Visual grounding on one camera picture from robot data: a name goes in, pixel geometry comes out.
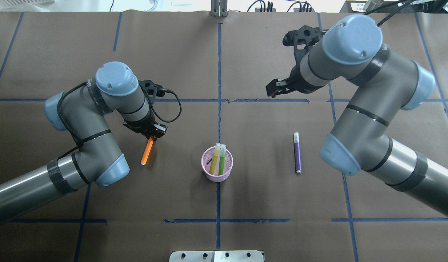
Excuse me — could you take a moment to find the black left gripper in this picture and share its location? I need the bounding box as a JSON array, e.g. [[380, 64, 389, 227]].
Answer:
[[123, 113, 168, 139]]

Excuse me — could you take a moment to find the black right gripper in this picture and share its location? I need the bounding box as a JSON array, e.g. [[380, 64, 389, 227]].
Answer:
[[265, 67, 321, 98]]

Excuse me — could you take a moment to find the orange marker pen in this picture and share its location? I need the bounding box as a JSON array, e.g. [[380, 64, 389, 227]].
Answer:
[[140, 136, 155, 166]]

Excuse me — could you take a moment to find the yellow marker pen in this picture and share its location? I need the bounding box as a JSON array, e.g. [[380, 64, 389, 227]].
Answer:
[[208, 143, 222, 175]]

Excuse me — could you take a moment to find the green marker pen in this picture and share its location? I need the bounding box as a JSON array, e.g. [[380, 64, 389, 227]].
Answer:
[[218, 144, 226, 176]]

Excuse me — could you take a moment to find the purple marker pen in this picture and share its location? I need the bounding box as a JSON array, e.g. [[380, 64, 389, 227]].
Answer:
[[293, 132, 302, 174]]

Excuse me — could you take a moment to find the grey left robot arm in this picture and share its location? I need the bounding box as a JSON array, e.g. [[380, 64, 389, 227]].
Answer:
[[0, 61, 171, 226]]

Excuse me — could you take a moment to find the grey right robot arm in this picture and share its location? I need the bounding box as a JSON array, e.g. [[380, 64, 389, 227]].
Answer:
[[266, 14, 448, 217]]

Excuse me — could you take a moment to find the pink mesh pen holder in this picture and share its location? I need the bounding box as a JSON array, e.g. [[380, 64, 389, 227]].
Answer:
[[201, 146, 233, 182]]

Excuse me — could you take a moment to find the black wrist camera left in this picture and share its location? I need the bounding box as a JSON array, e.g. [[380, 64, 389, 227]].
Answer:
[[138, 80, 166, 106]]

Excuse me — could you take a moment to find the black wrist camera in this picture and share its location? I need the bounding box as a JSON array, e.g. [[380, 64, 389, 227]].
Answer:
[[282, 25, 328, 66], [138, 80, 166, 106]]

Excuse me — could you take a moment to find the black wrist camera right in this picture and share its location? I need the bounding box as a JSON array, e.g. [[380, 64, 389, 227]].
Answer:
[[282, 25, 328, 66]]

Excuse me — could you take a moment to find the black braided camera cable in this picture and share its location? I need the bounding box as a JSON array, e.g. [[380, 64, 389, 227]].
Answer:
[[57, 82, 182, 153]]

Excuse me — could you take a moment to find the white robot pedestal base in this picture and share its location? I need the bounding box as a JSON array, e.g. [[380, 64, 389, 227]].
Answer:
[[169, 250, 265, 262]]

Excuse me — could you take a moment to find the black braided cable right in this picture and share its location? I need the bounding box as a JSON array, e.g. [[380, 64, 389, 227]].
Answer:
[[362, 0, 428, 28]]

